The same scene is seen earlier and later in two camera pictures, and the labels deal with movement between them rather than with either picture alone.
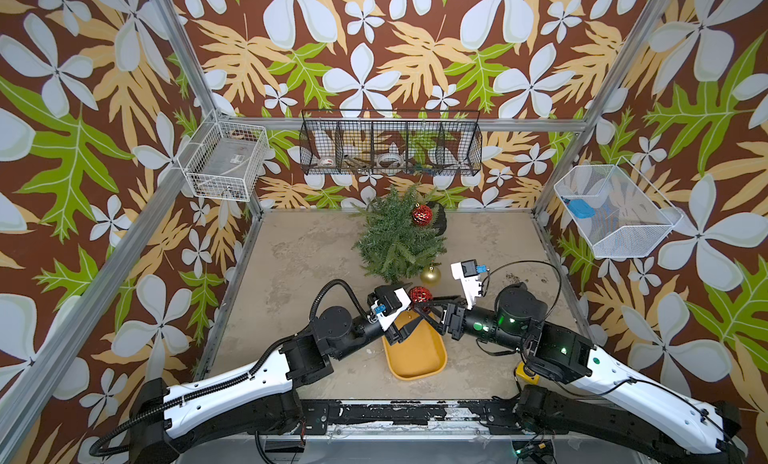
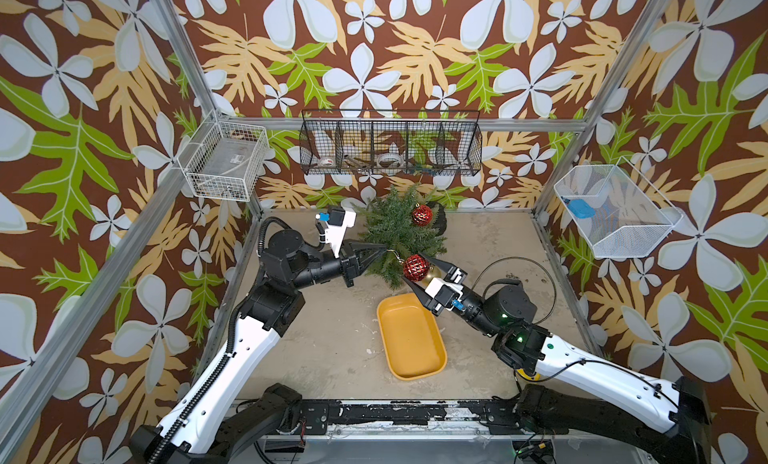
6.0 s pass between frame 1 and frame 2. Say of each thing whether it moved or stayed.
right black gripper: moved
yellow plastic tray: stayed
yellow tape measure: stayed
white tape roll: stayed
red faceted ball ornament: stayed
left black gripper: moved
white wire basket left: stayed
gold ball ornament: stayed
